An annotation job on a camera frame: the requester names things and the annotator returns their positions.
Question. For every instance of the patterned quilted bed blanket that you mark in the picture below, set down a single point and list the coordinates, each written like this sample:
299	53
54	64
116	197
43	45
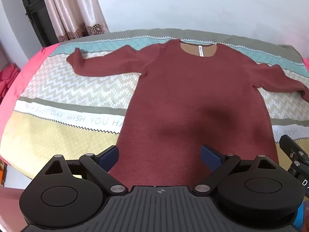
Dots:
72	84

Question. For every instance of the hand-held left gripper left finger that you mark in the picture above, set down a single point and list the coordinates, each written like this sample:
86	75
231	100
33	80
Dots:
110	156

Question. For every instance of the pink bed sheet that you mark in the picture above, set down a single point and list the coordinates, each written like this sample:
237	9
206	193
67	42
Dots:
26	70

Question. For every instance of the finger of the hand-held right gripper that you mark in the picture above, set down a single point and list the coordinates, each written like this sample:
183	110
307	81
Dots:
288	143

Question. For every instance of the red folded cloth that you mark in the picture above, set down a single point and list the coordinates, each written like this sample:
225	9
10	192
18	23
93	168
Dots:
8	79

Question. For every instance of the dark window frame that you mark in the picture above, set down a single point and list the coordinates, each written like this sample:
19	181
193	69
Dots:
39	17

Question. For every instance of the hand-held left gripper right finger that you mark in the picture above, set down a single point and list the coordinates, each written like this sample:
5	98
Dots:
210	155

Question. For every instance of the pink satin curtain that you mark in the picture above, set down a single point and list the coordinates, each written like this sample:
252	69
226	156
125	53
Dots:
70	7

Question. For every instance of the maroon long-sleeved sweater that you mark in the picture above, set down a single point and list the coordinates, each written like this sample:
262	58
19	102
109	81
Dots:
193	89

